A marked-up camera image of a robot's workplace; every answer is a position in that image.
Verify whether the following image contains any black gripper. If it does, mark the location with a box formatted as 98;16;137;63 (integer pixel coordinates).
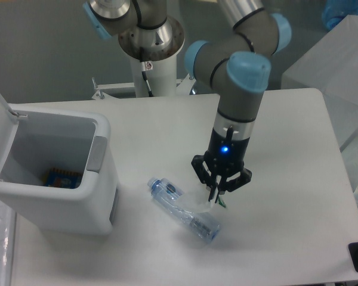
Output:
191;129;252;203

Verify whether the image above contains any white paper wrapper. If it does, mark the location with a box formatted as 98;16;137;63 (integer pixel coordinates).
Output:
175;186;227;213

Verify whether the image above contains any clear plastic water bottle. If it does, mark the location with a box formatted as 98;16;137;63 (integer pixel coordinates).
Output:
147;177;221;243

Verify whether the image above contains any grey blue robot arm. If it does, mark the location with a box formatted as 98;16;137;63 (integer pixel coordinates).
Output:
83;1;292;201

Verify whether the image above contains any white trash can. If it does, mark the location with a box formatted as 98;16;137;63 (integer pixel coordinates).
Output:
0;94;118;235

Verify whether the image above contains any blue orange snack packet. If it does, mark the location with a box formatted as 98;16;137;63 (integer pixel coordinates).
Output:
43;168;82;189

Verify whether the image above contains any translucent plastic box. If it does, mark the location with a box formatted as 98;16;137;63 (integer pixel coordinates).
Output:
281;15;358;206

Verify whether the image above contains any blue plastic bag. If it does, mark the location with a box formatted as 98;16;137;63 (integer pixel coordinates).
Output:
322;0;358;30

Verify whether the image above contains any paper sheet in plastic sleeve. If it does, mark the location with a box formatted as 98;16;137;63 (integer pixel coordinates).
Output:
0;201;16;285

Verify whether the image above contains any white pedestal base frame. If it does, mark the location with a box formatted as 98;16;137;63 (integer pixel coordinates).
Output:
91;74;197;100

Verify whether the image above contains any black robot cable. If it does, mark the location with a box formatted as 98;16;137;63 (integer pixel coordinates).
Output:
138;46;155;98

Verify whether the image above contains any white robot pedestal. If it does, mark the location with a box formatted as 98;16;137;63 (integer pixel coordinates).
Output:
118;16;185;98

